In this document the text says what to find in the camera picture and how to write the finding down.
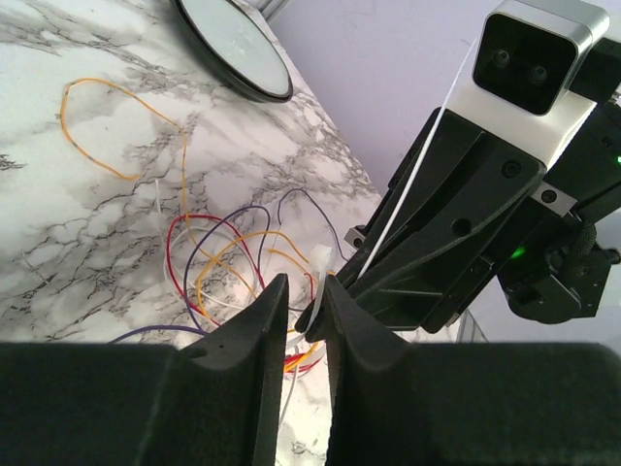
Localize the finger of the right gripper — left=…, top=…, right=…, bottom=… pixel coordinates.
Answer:
left=359, top=110, right=543, bottom=253
left=327, top=203, right=520, bottom=333

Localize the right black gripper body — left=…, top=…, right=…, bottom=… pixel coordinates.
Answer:
left=450, top=101, right=621, bottom=326

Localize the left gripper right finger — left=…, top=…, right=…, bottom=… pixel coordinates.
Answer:
left=322, top=278, right=620, bottom=465

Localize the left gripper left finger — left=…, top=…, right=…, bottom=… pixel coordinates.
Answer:
left=1, top=274, right=289, bottom=465

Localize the red long wire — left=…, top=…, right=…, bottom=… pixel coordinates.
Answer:
left=166, top=213, right=321, bottom=378

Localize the white zip tie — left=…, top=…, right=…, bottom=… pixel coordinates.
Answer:
left=296, top=40, right=477, bottom=334

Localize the purple long wire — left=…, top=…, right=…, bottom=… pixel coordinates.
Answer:
left=109, top=186, right=350, bottom=346

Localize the round brown-rimmed dish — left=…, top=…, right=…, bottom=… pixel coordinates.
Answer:
left=171, top=0, right=293, bottom=103

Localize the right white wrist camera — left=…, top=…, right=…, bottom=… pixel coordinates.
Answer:
left=447, top=1, right=611, bottom=169

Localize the grey loose wire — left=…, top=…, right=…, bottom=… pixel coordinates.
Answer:
left=154, top=179, right=316, bottom=418

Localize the right aluminium corner post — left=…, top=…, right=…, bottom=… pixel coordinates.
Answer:
left=249, top=0, right=290, bottom=21

